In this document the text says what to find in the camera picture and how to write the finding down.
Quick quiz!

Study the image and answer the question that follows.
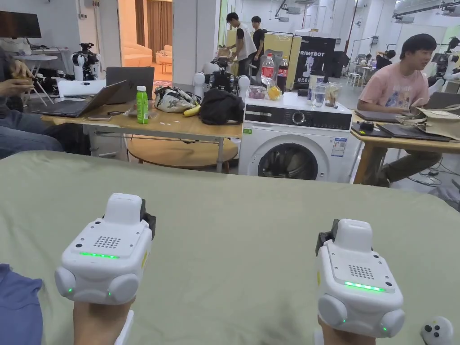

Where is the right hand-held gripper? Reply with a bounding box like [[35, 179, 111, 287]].
[[314, 218, 406, 345]]

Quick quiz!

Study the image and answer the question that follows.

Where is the white hand controller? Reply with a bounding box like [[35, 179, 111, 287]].
[[421, 316, 455, 345]]

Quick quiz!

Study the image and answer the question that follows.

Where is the bed with pale green sheet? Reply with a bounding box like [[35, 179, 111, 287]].
[[0, 150, 460, 345]]

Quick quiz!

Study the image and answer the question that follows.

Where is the white washing machine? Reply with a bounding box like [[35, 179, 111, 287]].
[[239, 52, 362, 184]]

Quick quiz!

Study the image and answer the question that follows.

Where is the black monitor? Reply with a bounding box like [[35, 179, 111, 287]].
[[0, 10, 42, 39]]

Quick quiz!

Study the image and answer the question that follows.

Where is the group of people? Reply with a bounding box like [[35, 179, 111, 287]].
[[355, 49, 397, 72]]

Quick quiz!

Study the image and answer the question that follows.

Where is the wooden desk with laptops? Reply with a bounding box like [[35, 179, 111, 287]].
[[350, 91, 460, 185]]

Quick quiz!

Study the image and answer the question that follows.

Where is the long wooden table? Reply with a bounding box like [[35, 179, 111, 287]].
[[30, 66, 246, 174]]

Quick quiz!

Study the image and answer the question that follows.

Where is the white humanoid robot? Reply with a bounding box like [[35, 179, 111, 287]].
[[194, 59, 251, 97], [428, 44, 460, 95], [71, 43, 102, 82]]

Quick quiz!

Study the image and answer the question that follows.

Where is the dark blue garment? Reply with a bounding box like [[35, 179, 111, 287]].
[[0, 264, 44, 345]]

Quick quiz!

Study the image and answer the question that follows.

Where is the round wooden low table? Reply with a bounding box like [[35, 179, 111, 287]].
[[126, 138, 240, 172]]

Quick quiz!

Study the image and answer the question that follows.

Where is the person's left hand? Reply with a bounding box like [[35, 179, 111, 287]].
[[73, 299, 134, 345]]

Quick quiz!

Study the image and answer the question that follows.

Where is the person's right hand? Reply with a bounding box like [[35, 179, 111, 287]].
[[318, 316, 382, 345]]

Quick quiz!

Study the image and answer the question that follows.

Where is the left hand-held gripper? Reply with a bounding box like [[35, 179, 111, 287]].
[[54, 193, 157, 345]]

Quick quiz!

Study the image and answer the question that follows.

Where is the black standing banner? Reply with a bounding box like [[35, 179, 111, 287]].
[[294, 35, 337, 95]]

